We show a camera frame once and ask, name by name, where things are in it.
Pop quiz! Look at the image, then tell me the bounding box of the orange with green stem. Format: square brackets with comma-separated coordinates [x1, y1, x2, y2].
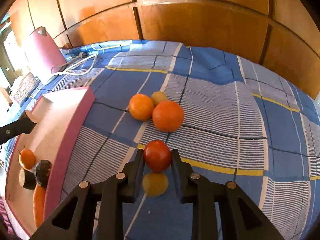
[18, 148, 36, 170]

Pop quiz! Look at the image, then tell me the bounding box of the orange carrot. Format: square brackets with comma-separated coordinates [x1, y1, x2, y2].
[33, 184, 46, 228]

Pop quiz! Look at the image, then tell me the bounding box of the cut dark vegetable slice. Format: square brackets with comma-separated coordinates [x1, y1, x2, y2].
[19, 168, 36, 190]

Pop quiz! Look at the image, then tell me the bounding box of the red tomato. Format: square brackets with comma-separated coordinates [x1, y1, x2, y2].
[144, 140, 172, 173]

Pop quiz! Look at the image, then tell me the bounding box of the pink white tray box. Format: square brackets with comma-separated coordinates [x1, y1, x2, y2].
[5, 87, 95, 239]

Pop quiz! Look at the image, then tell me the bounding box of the pink electric kettle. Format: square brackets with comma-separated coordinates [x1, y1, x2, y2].
[22, 27, 67, 85]

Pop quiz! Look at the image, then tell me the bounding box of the yellow-brown round potato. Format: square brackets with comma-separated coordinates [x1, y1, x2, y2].
[142, 172, 169, 197]

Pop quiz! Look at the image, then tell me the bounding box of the blue checkered bedsheet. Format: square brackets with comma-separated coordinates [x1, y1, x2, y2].
[4, 39, 320, 240]

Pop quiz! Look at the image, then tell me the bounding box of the orange fruit left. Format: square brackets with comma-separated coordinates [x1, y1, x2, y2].
[129, 94, 154, 121]

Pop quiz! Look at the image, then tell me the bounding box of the orange fruit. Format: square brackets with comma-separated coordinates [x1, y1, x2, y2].
[129, 94, 154, 121]
[152, 100, 184, 133]

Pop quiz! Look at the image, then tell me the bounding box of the orange fruit right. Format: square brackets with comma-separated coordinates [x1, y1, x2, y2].
[152, 100, 184, 133]

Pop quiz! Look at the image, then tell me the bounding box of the small yellow fruit behind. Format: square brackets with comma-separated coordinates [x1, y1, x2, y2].
[151, 91, 168, 107]

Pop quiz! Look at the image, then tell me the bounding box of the wooden wardrobe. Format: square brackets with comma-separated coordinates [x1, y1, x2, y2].
[1, 0, 319, 98]

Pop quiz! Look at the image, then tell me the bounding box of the white cable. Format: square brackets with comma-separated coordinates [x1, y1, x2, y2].
[51, 52, 99, 77]

